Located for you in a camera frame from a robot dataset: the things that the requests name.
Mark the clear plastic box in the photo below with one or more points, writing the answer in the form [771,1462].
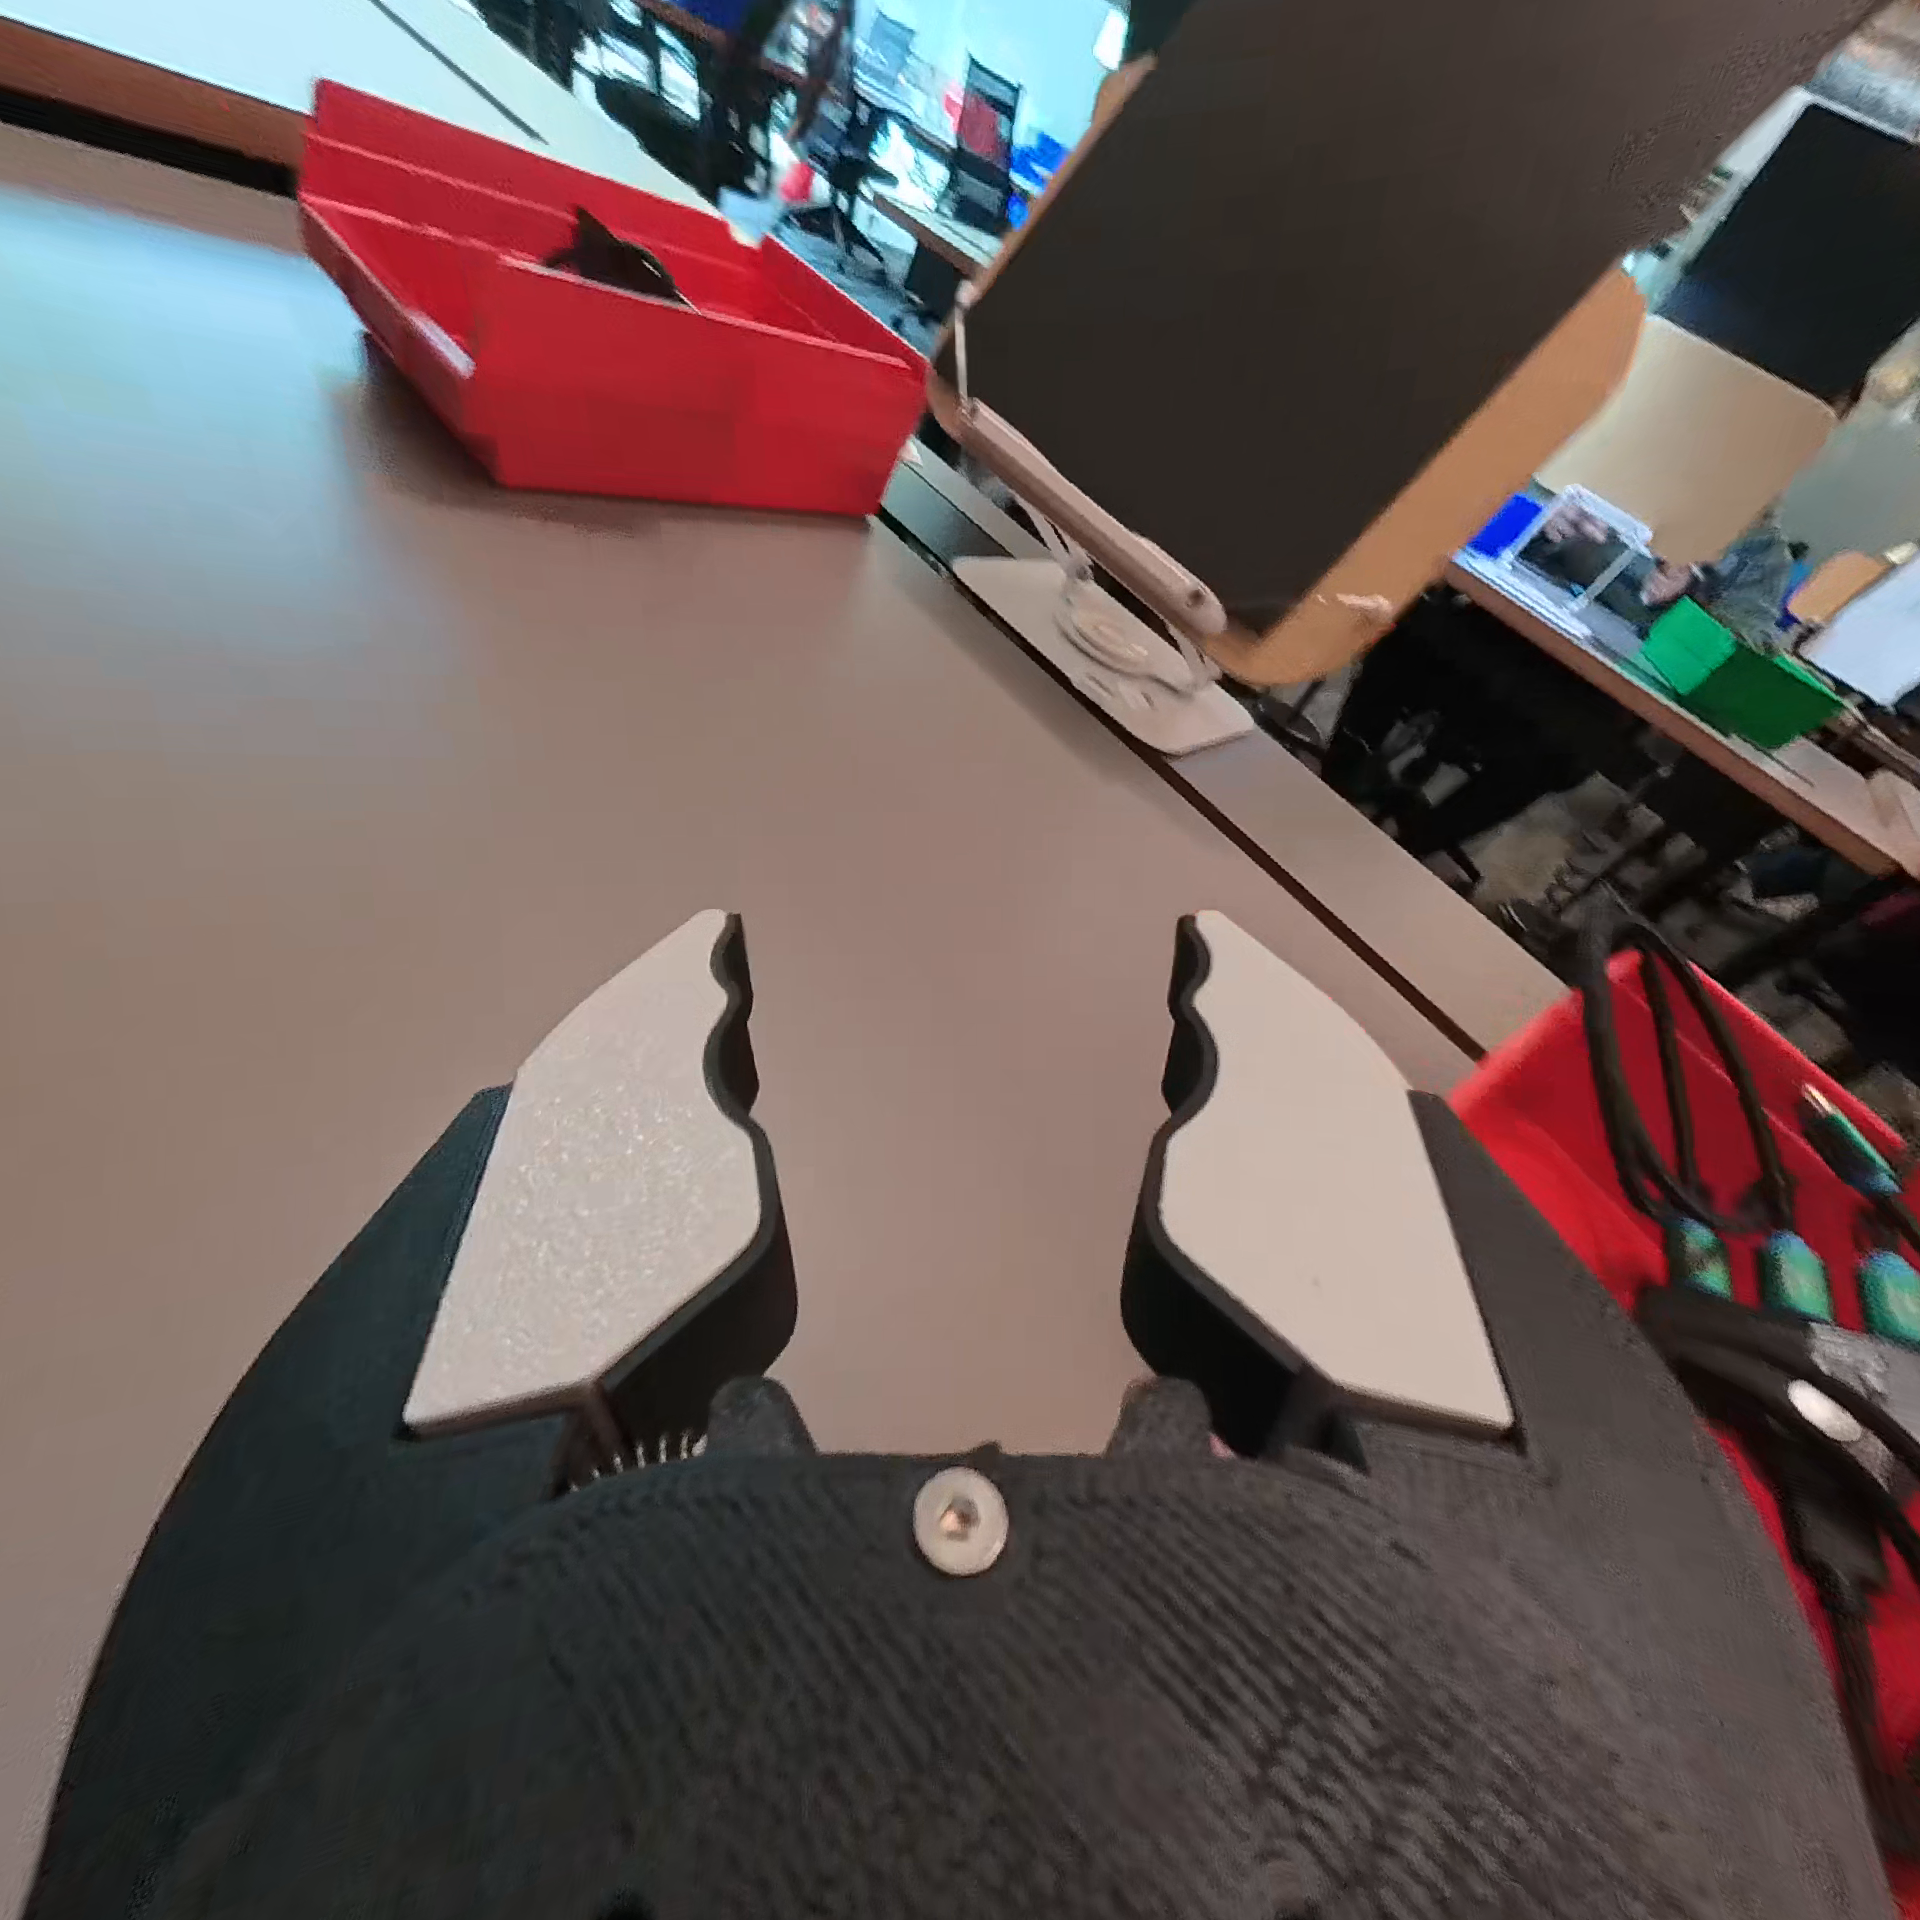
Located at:
[1582,547]

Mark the black monitor with tan edge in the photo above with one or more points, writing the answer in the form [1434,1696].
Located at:
[1320,300]

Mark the red storage bin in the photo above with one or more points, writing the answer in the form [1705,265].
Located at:
[1545,1140]

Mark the wood-edged side table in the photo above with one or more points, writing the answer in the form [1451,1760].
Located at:
[1799,795]

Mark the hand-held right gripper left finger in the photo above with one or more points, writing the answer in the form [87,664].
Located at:
[599,1200]

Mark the black plug piece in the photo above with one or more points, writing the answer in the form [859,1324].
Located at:
[608,253]

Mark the red compartment tray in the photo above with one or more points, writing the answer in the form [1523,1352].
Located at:
[628,389]

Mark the black partition panel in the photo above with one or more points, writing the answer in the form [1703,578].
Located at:
[1799,241]

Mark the white monitor stand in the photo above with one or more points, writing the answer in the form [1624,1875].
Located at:
[1185,704]

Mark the green plastic bin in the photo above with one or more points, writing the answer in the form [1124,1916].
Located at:
[1740,682]

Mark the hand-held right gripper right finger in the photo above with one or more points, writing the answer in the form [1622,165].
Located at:
[1320,1200]

